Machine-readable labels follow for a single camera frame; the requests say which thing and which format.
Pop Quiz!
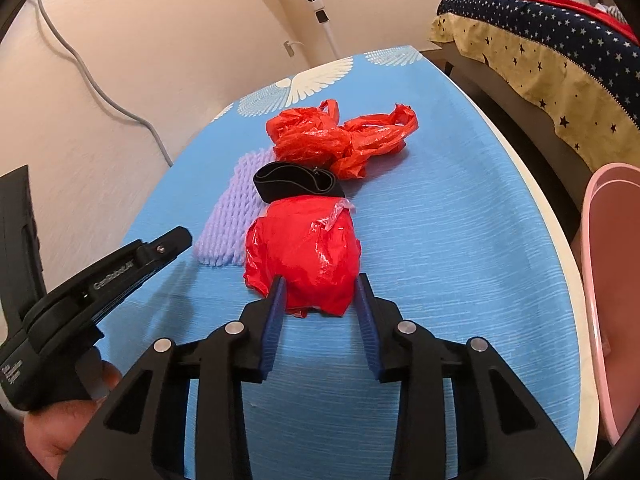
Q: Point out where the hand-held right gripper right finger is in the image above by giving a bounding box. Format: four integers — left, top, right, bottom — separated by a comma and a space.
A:
354, 272, 583, 480

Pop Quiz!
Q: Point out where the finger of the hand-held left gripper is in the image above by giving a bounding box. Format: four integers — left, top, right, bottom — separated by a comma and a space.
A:
47, 226, 193, 321

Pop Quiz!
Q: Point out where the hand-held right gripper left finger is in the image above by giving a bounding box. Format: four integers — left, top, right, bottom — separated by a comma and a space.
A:
57, 275, 288, 480

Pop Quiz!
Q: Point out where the red plastic bundle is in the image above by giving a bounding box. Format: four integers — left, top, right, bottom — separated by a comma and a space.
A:
243, 196, 362, 318

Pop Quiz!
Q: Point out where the person's left hand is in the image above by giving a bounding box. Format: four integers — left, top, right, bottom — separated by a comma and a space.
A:
24, 349, 123, 478

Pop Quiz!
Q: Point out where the purple foam net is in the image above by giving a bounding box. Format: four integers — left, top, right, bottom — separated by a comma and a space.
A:
192, 147, 276, 268

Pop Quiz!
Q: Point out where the black elastic band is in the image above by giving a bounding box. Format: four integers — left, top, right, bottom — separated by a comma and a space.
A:
253, 162, 347, 206

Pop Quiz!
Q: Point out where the red plastic bag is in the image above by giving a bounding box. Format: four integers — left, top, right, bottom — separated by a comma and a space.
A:
265, 100, 418, 181

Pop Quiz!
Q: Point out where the grey wall cable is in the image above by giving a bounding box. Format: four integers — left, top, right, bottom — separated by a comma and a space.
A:
36, 0, 175, 168

